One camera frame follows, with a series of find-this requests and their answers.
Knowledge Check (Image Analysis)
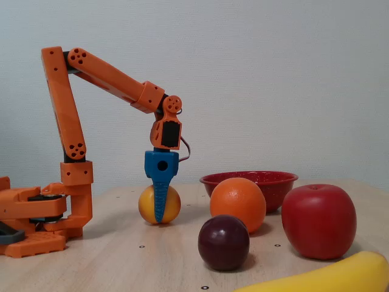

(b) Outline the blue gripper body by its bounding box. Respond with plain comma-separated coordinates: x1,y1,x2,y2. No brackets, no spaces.
144,150,180,179

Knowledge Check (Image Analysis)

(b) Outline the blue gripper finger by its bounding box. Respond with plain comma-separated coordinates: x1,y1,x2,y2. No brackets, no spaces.
151,176,173,224

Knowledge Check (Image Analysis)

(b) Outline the yellow orange peach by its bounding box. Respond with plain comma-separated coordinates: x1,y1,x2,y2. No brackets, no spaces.
138,184,182,225

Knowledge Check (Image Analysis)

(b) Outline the orange robot arm with base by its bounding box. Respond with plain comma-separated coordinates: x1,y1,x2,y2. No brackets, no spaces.
0,46,185,259

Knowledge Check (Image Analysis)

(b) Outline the red speckled bowl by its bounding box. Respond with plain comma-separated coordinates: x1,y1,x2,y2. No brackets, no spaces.
199,170,299,214

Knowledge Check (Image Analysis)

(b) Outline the orange fruit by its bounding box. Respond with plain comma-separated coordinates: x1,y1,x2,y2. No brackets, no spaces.
209,177,267,234

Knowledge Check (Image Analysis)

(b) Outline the dark purple plum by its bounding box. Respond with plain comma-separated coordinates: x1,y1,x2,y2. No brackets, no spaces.
198,214,250,272

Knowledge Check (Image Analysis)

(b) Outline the dark grey table clamp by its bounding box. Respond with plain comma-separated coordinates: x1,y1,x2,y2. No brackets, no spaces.
0,221,26,246

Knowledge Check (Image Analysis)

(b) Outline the red apple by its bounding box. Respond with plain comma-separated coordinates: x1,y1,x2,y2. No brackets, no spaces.
281,184,357,260

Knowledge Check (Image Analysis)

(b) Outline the yellow banana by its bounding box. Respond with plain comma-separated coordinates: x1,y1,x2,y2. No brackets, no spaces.
232,251,389,292

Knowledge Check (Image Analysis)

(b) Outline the red white servo cable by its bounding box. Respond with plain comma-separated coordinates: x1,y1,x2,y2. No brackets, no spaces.
177,136,192,162

